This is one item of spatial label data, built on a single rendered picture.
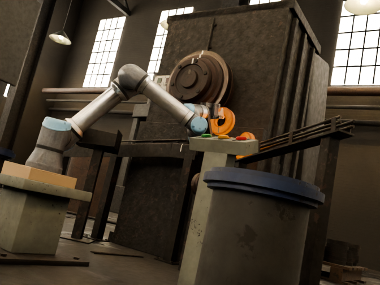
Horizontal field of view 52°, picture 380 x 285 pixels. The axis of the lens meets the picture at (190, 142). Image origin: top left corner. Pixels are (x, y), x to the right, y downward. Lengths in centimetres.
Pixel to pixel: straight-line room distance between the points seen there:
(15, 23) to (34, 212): 337
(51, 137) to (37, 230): 38
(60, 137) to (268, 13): 162
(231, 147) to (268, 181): 51
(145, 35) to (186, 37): 943
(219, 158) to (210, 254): 52
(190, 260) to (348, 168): 710
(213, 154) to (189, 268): 41
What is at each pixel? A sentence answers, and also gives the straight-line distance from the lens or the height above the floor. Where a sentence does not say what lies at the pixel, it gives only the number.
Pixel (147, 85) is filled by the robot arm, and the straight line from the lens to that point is 175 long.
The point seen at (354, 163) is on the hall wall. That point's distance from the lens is 836.
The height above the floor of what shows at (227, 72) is 119.
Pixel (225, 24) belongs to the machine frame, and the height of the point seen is 162.
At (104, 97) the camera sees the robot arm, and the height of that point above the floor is 74.
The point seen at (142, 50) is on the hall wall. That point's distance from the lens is 1217.
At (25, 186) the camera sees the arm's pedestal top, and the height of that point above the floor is 27.
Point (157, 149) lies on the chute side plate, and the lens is 253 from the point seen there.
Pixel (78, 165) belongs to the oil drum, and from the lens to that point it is 518.
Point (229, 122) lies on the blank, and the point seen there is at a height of 81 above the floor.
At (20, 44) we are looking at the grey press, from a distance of 481.
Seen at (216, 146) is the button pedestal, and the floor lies 56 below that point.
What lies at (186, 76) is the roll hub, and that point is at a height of 113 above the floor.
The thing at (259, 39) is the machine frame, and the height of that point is 148.
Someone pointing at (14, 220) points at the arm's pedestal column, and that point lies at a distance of 167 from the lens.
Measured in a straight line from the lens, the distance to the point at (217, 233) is 97.
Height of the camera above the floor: 30
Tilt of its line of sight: 10 degrees up
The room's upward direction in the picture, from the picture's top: 12 degrees clockwise
